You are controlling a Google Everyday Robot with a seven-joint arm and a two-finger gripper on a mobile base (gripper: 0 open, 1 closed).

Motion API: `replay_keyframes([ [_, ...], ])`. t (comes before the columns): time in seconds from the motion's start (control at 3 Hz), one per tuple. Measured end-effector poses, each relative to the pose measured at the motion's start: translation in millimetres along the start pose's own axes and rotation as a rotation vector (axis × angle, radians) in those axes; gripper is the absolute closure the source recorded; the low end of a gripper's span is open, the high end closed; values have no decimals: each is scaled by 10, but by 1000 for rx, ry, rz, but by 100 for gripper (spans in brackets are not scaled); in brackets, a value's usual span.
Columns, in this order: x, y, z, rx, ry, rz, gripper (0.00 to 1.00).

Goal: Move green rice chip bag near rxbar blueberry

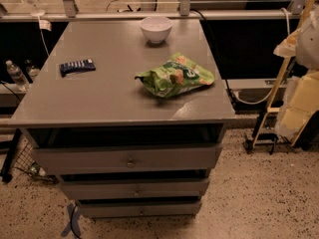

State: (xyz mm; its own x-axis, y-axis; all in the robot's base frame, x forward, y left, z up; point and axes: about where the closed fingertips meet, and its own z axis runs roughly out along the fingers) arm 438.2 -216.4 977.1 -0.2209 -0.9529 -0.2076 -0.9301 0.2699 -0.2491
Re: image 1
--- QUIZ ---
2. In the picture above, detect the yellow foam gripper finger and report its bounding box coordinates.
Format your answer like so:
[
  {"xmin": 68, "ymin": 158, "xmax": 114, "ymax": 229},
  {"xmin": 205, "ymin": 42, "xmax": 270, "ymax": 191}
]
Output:
[
  {"xmin": 273, "ymin": 29, "xmax": 300, "ymax": 58},
  {"xmin": 275, "ymin": 71, "xmax": 319, "ymax": 140}
]

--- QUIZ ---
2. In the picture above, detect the green rice chip bag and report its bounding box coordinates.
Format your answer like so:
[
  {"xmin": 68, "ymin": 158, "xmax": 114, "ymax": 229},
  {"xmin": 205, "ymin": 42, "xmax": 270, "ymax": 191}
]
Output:
[{"xmin": 135, "ymin": 53, "xmax": 215, "ymax": 98}]

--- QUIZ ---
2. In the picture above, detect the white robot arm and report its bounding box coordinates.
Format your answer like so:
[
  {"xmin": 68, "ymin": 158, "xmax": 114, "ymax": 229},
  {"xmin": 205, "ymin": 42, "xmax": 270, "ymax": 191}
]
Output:
[{"xmin": 273, "ymin": 8, "xmax": 319, "ymax": 140}]

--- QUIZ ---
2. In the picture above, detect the blue rxbar blueberry bar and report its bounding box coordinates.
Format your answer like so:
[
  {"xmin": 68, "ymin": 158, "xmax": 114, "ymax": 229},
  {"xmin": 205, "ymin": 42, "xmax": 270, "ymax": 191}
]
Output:
[{"xmin": 59, "ymin": 59, "xmax": 96, "ymax": 77}]

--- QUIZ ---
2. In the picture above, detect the white ceramic bowl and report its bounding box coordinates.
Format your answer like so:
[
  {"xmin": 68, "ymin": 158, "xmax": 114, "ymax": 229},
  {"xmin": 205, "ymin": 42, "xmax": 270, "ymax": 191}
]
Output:
[{"xmin": 140, "ymin": 16, "xmax": 172, "ymax": 44}]

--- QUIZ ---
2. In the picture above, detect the grey drawer cabinet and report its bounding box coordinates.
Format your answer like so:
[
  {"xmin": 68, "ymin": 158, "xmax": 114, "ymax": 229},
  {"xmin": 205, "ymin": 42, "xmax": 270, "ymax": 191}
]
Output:
[{"xmin": 9, "ymin": 19, "xmax": 234, "ymax": 209}]

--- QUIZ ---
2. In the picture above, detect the top grey drawer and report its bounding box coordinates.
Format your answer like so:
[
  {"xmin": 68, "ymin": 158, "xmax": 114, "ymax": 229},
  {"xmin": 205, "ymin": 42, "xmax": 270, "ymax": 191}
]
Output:
[{"xmin": 32, "ymin": 144, "xmax": 222, "ymax": 175}]

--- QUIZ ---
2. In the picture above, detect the grey drawer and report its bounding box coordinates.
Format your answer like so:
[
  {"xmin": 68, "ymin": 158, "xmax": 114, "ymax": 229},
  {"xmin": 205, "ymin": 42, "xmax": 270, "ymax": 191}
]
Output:
[
  {"xmin": 61, "ymin": 178, "xmax": 209, "ymax": 200},
  {"xmin": 32, "ymin": 144, "xmax": 222, "ymax": 175},
  {"xmin": 80, "ymin": 200, "xmax": 201, "ymax": 219}
]

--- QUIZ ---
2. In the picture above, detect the middle grey drawer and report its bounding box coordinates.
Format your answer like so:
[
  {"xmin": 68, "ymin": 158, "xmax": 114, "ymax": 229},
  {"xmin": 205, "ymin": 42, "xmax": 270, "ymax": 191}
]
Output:
[{"xmin": 61, "ymin": 178, "xmax": 209, "ymax": 200}]

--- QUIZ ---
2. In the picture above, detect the bottom grey drawer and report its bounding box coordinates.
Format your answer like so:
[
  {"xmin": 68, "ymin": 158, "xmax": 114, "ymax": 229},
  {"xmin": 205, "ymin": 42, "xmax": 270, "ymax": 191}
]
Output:
[{"xmin": 80, "ymin": 200, "xmax": 201, "ymax": 219}]

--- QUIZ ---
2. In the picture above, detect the small dark-capped bottle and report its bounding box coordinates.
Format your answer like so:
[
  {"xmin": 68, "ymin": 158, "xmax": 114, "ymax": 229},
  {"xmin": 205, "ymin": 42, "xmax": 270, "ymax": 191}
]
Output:
[{"xmin": 24, "ymin": 60, "xmax": 40, "ymax": 81}]

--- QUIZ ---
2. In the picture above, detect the clear plastic water bottle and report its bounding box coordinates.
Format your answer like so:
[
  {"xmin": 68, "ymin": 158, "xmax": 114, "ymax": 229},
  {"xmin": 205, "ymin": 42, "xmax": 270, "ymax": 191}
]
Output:
[{"xmin": 6, "ymin": 60, "xmax": 29, "ymax": 92}]

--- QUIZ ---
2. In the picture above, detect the yellow metal stand frame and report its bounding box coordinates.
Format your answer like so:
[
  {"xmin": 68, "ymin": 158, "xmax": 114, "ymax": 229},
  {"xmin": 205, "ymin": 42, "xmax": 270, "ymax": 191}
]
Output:
[{"xmin": 243, "ymin": 0, "xmax": 319, "ymax": 152}]

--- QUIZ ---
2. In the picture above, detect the black power cable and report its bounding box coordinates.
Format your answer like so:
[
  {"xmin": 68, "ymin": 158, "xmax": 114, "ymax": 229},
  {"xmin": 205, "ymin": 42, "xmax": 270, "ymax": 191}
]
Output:
[{"xmin": 189, "ymin": 8, "xmax": 237, "ymax": 108}]

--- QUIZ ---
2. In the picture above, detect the white cable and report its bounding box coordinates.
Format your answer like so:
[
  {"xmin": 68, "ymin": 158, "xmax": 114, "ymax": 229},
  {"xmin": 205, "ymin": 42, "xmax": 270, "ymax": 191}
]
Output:
[{"xmin": 37, "ymin": 15, "xmax": 51, "ymax": 58}]

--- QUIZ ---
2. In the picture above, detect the wire mesh basket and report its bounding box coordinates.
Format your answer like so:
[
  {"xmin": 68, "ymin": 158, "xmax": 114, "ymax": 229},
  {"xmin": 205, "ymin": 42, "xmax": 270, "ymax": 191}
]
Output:
[{"xmin": 14, "ymin": 141, "xmax": 58, "ymax": 184}]

